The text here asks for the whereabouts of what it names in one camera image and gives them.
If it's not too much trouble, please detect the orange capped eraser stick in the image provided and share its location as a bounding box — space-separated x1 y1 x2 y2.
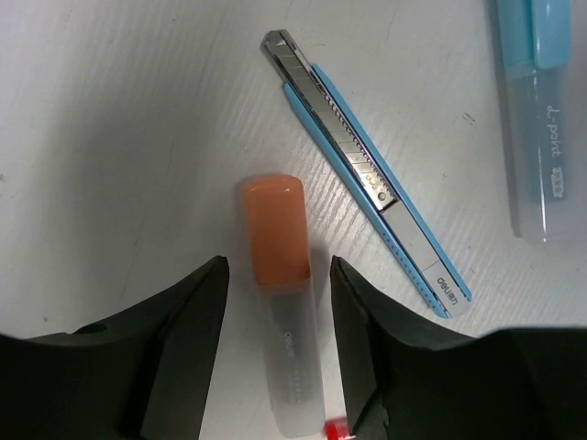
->
241 174 325 439

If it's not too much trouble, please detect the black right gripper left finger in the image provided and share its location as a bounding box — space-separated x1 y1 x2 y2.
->
1 256 229 439

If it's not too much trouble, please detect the blue capped correction stick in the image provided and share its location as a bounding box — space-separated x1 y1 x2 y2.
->
496 1 572 243

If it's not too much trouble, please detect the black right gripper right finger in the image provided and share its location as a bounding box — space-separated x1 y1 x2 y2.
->
330 257 586 439

